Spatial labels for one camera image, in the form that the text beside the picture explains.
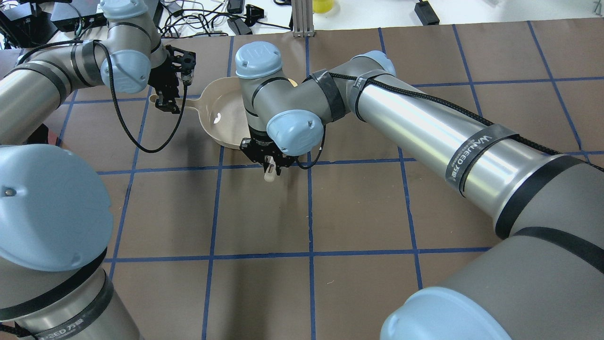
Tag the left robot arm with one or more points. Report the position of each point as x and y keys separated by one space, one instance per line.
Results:
x=55 y=219

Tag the black power adapter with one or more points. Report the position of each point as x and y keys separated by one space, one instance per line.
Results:
x=426 y=13

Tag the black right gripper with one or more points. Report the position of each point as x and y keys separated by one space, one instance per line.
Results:
x=257 y=148

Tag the beige plastic dustpan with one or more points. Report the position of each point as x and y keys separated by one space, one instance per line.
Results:
x=223 y=111

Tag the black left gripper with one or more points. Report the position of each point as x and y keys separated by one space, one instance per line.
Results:
x=164 y=85

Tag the yellow tape roll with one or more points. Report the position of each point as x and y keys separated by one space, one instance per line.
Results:
x=322 y=6

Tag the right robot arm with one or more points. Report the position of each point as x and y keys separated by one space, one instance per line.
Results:
x=543 y=281

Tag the aluminium frame post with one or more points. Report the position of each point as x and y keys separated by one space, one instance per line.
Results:
x=302 y=18

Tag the beige hand brush black bristles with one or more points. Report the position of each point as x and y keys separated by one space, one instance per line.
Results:
x=270 y=172

